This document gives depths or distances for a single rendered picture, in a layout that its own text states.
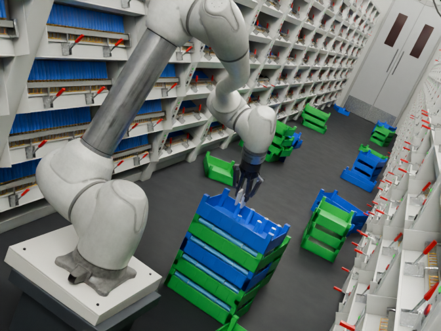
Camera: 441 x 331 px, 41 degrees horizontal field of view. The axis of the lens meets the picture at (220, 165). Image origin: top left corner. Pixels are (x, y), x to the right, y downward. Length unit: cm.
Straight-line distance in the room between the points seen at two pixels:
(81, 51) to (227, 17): 71
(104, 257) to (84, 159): 28
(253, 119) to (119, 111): 53
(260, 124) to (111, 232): 68
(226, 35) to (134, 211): 52
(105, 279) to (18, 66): 67
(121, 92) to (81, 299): 57
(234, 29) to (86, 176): 57
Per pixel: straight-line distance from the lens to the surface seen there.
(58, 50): 201
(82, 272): 167
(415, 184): 219
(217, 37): 160
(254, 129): 203
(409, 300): 120
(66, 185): 172
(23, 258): 171
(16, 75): 187
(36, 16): 183
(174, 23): 167
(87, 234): 166
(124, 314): 171
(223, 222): 218
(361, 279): 229
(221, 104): 207
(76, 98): 224
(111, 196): 161
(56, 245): 180
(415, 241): 151
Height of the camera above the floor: 111
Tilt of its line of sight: 16 degrees down
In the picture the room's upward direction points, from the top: 24 degrees clockwise
